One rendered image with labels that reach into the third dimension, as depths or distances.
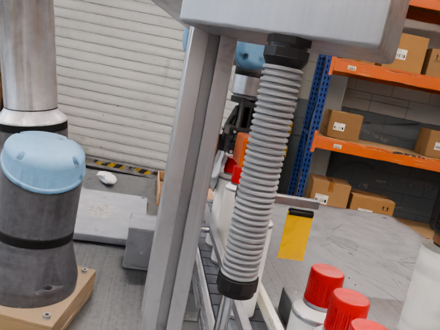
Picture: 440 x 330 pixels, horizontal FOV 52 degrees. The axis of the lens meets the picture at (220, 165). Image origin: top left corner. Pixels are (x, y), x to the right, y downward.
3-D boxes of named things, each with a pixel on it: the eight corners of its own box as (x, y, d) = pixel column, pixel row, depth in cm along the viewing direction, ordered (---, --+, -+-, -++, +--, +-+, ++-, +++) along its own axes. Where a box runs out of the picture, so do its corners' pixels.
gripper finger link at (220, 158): (202, 191, 93) (222, 151, 92) (200, 184, 99) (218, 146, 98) (216, 197, 94) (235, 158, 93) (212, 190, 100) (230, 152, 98)
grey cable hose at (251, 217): (259, 304, 36) (319, 40, 32) (217, 300, 36) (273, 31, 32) (251, 284, 40) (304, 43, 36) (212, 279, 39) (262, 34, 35)
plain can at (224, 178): (228, 251, 100) (247, 162, 96) (205, 247, 99) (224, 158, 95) (225, 241, 105) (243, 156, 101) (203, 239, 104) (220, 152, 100)
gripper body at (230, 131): (222, 156, 90) (234, 95, 88) (217, 148, 99) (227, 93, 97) (258, 162, 92) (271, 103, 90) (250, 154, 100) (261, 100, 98)
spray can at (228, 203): (236, 268, 91) (257, 171, 88) (211, 265, 90) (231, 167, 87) (232, 258, 96) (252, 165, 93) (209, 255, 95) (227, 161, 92)
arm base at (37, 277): (57, 317, 65) (68, 254, 63) (-49, 295, 64) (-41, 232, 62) (87, 269, 79) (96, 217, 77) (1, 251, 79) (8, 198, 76)
